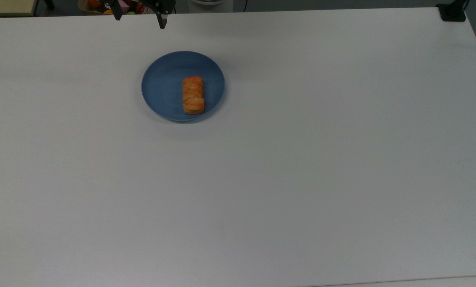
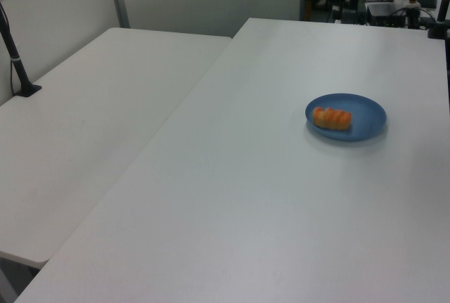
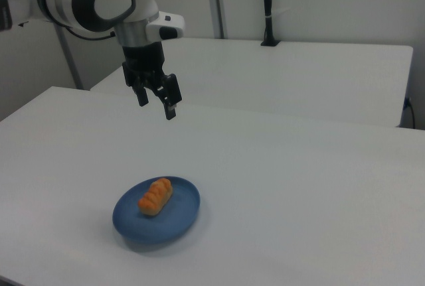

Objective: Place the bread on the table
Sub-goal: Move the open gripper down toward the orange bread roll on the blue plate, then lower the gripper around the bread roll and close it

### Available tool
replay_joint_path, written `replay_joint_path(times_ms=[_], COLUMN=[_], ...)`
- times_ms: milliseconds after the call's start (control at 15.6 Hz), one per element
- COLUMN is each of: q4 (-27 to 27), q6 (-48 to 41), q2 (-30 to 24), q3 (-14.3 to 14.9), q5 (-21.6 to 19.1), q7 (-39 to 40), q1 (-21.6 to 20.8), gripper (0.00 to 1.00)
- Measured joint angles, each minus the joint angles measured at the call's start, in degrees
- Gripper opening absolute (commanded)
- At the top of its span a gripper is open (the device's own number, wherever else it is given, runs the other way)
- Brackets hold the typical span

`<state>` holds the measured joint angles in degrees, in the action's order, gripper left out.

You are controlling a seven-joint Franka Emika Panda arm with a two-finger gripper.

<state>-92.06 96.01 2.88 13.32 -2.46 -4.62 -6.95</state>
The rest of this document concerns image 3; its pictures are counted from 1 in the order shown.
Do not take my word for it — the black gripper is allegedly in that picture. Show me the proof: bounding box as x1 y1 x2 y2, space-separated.
121 41 183 121

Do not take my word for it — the orange braided bread loaf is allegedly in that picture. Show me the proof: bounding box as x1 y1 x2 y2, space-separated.
137 177 175 218

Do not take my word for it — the white side table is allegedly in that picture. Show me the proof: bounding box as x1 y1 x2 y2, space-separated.
89 36 414 128

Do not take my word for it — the blue round plate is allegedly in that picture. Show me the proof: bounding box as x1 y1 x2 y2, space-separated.
112 175 201 244

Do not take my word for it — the black pole with base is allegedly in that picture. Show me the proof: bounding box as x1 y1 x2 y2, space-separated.
260 0 282 47

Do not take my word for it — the grey partition frame post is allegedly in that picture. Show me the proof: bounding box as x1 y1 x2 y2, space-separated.
204 0 230 40
52 22 84 91

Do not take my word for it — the black cable with blue plug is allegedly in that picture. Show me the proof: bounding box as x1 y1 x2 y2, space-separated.
402 96 417 130

